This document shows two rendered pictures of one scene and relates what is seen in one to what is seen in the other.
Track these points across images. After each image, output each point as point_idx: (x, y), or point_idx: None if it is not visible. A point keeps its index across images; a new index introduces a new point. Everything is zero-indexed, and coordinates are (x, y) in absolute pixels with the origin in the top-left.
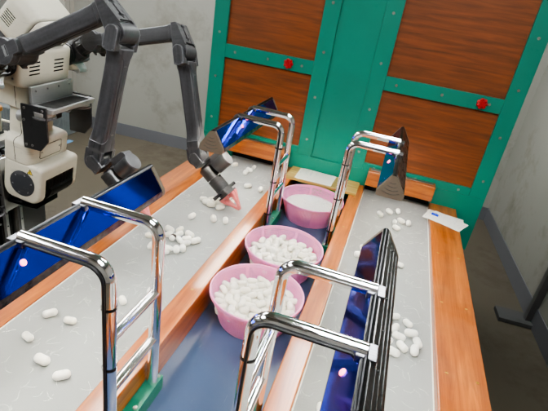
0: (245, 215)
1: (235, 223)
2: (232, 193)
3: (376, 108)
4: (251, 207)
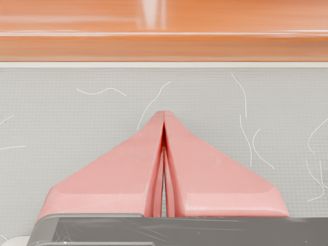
0: (270, 32)
1: (318, 105)
2: (271, 183)
3: None
4: (15, 90)
